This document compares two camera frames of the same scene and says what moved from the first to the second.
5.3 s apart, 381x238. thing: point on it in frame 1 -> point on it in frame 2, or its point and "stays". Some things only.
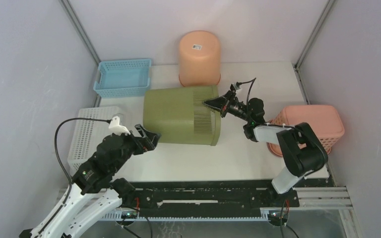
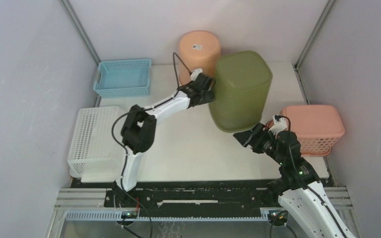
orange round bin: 199,58 stays
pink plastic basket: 324,119 stays
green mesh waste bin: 179,115 -> 243,83
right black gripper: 223,103 -> 260,131
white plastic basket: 89,134 stays
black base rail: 212,197 stays
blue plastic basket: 123,78 stays
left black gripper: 148,141 -> 208,97
